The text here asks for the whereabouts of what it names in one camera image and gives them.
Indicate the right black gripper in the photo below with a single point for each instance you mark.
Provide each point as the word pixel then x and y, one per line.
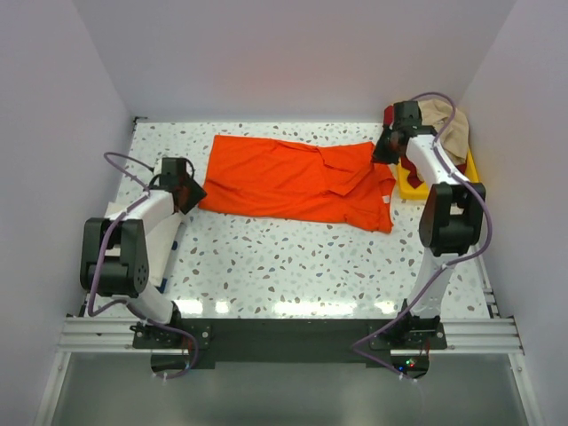
pixel 379 154

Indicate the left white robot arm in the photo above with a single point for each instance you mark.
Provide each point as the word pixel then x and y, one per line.
pixel 150 306

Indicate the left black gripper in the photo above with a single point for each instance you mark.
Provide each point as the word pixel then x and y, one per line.
pixel 197 195

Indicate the aluminium frame rail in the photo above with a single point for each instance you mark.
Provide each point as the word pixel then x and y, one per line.
pixel 96 335

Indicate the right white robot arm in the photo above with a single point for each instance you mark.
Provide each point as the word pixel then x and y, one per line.
pixel 452 217

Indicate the yellow plastic tray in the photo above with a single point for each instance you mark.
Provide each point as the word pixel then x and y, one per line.
pixel 410 187

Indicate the orange t shirt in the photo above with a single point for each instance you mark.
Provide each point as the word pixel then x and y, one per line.
pixel 266 177

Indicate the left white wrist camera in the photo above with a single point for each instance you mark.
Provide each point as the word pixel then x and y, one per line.
pixel 156 168

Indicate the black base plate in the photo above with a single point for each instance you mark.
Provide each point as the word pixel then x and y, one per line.
pixel 204 343

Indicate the folded cream t shirt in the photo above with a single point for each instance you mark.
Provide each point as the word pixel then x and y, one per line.
pixel 139 244

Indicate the beige t shirt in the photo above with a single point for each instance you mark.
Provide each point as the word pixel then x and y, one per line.
pixel 455 138

